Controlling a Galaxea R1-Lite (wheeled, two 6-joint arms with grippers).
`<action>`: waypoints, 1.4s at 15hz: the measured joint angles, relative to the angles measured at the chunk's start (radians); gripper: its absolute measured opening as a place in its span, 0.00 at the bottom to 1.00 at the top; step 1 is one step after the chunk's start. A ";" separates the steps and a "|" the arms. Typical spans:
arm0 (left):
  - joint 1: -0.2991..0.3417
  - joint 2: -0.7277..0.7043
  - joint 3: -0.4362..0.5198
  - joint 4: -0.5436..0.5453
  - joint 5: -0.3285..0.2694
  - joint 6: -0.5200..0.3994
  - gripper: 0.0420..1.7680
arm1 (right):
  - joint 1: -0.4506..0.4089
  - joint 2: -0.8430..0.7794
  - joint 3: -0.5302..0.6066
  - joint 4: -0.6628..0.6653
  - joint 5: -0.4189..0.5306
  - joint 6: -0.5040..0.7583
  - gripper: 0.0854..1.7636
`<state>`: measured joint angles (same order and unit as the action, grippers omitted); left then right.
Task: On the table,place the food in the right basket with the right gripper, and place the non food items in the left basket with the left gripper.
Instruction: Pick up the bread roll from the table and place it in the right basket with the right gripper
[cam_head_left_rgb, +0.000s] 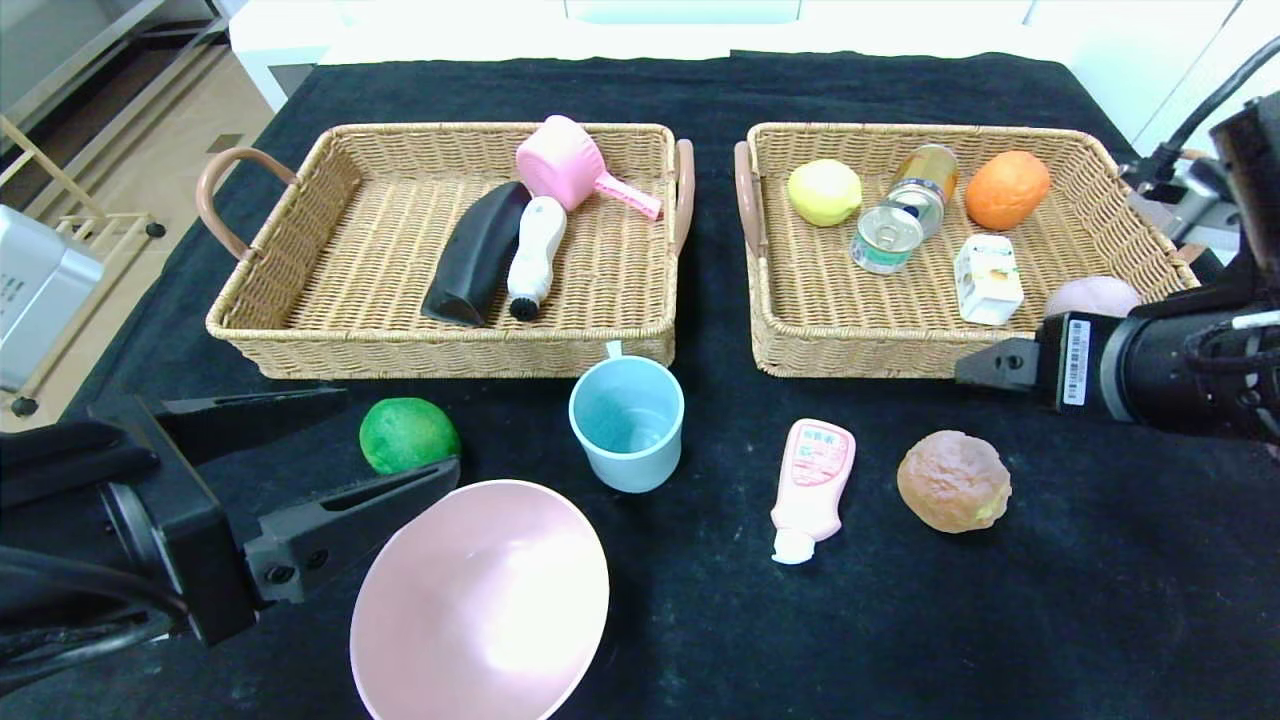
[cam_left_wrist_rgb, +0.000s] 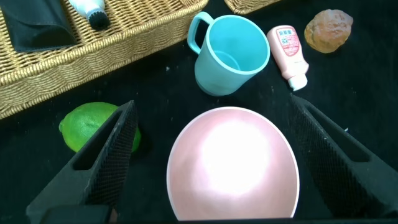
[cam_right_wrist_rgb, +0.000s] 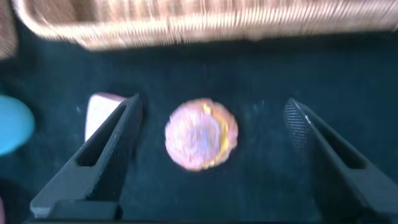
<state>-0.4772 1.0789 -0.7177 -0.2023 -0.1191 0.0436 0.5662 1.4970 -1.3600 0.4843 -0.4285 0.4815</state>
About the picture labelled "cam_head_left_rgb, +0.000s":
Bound light blue plastic cup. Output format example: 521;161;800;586
568;341;686;495

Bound yellow lemon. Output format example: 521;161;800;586
787;159;863;228

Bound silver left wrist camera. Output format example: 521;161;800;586
0;205;104;393

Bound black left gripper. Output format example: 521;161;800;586
0;385;462;649

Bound pink plastic scoop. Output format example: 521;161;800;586
515;115;664;222

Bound pink plastic bowl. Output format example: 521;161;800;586
350;480;611;720

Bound brown cream puff bread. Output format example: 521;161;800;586
896;431;1012;535

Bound green label tin can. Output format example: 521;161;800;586
849;205;923;276

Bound white juice carton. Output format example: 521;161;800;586
953;234;1026;327

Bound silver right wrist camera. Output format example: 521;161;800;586
1135;150;1246;246

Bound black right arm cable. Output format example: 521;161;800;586
1150;38;1280;173

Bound orange fruit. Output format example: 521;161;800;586
964;150;1052;232

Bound wooden slatted rack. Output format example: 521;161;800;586
0;115;169;419

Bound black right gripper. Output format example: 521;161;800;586
954;309;1231;439

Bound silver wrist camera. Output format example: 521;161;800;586
1135;150;1246;246
0;205;104;393

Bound white handheld brush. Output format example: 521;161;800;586
507;196;569;322

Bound woven wicker basket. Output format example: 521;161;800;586
733;122;1233;381
196;122;696;381

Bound pink squeeze bottle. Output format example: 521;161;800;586
769;419;857;566

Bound grey metal shelf frame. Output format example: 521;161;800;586
0;0;233;136

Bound golden beverage can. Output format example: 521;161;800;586
882;144;960;241

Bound pale pink round bun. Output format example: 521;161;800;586
1043;275;1142;321

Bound green lime fruit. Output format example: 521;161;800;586
359;398;462;475

